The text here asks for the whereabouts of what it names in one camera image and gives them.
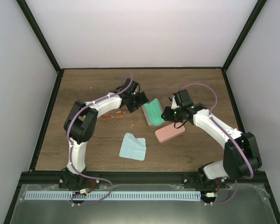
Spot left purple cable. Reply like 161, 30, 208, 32
67, 73, 114, 207

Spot blue slotted cable duct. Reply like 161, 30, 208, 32
24, 191, 201, 201

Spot blue cleaning cloth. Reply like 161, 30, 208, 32
119, 133, 147, 161

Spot pink glasses case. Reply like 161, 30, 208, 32
155, 123, 185, 143

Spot orange sunglasses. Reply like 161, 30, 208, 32
100, 111, 125, 120

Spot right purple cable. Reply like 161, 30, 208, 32
177, 83, 254, 207

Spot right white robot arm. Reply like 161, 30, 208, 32
161, 89, 262, 188

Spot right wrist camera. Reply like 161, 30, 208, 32
169, 95, 179, 110

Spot black aluminium frame rail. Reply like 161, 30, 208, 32
21, 171, 271, 187

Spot grey glasses case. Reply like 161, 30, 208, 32
142, 98, 165, 127

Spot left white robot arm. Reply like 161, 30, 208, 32
59, 78, 149, 189

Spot purple cable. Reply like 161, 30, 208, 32
67, 73, 114, 207
177, 83, 254, 207

